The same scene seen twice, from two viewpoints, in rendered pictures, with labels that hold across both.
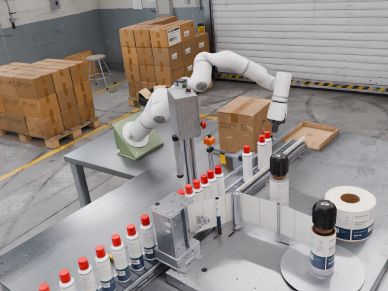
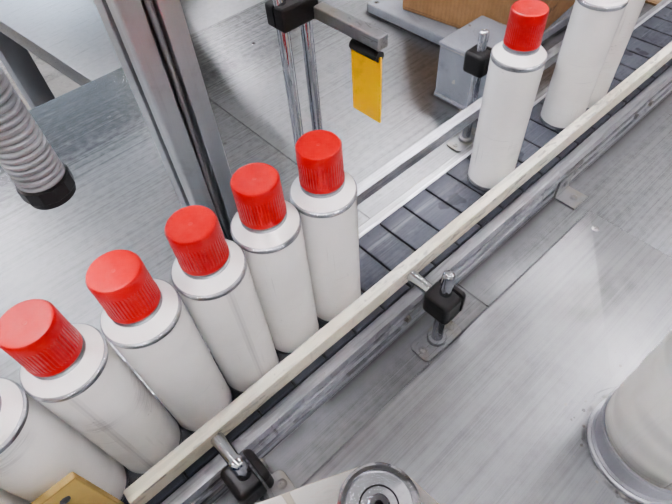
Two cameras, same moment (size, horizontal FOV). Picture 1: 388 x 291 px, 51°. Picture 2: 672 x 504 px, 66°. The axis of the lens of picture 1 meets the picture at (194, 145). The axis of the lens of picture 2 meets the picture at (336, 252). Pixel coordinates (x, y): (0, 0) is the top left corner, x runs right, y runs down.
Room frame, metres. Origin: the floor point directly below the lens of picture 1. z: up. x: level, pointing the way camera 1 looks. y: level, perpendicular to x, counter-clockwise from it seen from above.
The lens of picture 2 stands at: (1.43, -0.15, 1.32)
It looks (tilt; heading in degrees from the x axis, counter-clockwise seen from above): 52 degrees down; 9
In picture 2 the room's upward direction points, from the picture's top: 5 degrees counter-clockwise
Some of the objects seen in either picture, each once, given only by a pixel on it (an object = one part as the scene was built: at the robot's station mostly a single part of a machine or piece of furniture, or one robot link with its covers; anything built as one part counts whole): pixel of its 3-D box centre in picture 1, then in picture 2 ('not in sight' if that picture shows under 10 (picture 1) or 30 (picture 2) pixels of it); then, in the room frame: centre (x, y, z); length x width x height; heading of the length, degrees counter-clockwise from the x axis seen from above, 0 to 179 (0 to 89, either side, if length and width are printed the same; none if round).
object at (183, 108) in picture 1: (183, 111); not in sight; (1.69, 0.03, 1.38); 0.17 x 0.10 x 0.19; 13
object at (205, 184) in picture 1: (205, 194); (227, 310); (1.63, -0.03, 0.98); 0.05 x 0.05 x 0.20
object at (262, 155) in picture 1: (262, 152); (585, 46); (2.01, -0.37, 0.98); 0.05 x 0.05 x 0.20
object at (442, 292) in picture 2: not in sight; (442, 308); (1.70, -0.21, 0.89); 0.03 x 0.03 x 0.12; 48
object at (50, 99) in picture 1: (40, 100); not in sight; (5.25, 1.97, 0.45); 1.20 x 0.84 x 0.89; 55
